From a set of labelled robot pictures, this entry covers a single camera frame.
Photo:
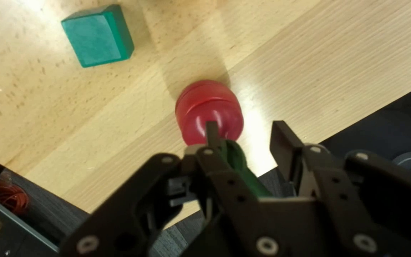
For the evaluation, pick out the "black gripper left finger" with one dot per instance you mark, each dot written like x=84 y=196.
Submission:
x=234 y=204

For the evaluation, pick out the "green wooden cube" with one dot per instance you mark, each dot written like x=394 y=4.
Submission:
x=95 y=37

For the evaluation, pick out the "red toy radish green leaves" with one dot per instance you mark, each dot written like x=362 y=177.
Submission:
x=205 y=104

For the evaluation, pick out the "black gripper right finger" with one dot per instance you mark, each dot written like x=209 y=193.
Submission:
x=338 y=190

